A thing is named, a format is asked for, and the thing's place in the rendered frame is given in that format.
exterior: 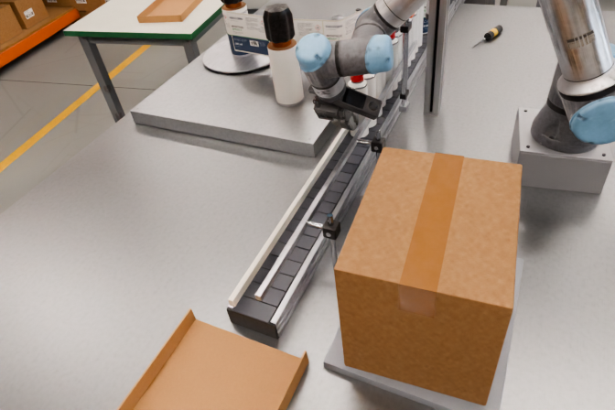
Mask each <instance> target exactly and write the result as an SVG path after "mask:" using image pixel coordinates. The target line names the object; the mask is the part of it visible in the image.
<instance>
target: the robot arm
mask: <svg viewBox="0 0 615 410"><path fill-rule="evenodd" d="M427 1H428V0H377V1H376V3H375V4H374V5H373V6H372V7H368V8H366V9H364V10H363V11H362V12H361V14H360V15H359V17H358V18H357V20H356V23H355V28H354V31H353V34H352V37H351V39H344V40H337V41H330V42H329V40H328V39H327V38H326V37H325V36H324V35H321V34H319V33H311V34H308V35H306V36H304V37H302V38H301V39H300V40H299V42H298V43H297V46H296V50H295V52H296V57H297V60H298V62H299V67H300V69H301V70H302V71H304V73H305V75H306V77H307V79H308V81H309V83H310V84H311V85H310V86H309V88H308V91H309V93H314V94H316V95H317V96H315V98H316V97H317V98H316V100H313V103H314V104H315V105H314V108H313V109H314V111H315V113H316V114H317V116H318V118H319V119H325V120H331V121H332V123H333V124H335V125H337V126H340V127H341V128H343V129H346V130H351V131H354V130H355V129H356V128H357V127H358V124H359V114H360V115H362V116H365V117H367V118H370V119H372V120H375V119H376V118H378V116H379V113H380V110H381V107H382V103H383V102H382V101H381V100H378V99H376V98H373V97H372V96H369V95H367V94H365V93H362V92H358V91H356V90H353V89H352V88H349V87H347V86H346V83H345V79H344V77H348V76H356V75H365V74H377V73H380V72H386V71H389V70H391V69H392V67H393V65H394V51H393V43H392V40H391V38H390V36H391V35H392V34H393V33H394V32H395V30H396V29H397V28H399V27H400V26H401V25H402V24H403V23H404V22H405V21H406V20H407V19H408V18H409V17H410V16H412V15H413V14H414V13H415V12H416V11H417V10H418V9H419V8H420V7H421V6H422V5H423V4H424V3H426V2H427ZM538 1H539V4H540V7H541V10H542V13H543V16H544V19H545V23H546V26H547V29H548V32H549V35H550V38H551V40H552V43H553V47H554V50H555V53H556V57H557V60H558V62H557V65H556V71H555V74H554V78H553V80H552V84H551V87H550V91H549V93H548V97H547V100H546V103H545V105H544V106H543V107H542V109H541V110H540V111H539V113H538V114H537V116H536V117H535V118H534V120H533V122H532V126H531V135H532V137H533V138H534V140H535V141H536V142H538V143H539V144H540V145H542V146H545V147H547V148H549V149H552V150H555V151H557V152H562V153H568V154H580V153H586V152H588V151H591V150H593V149H594V148H596V147H597V146H598V145H604V144H608V143H612V142H615V45H614V44H611V43H610V42H609V38H608V35H607V31H606V28H605V24H604V20H603V16H602V13H601V9H600V6H599V0H538ZM314 101H315V102H314ZM334 119H337V120H338V121H334Z"/></svg>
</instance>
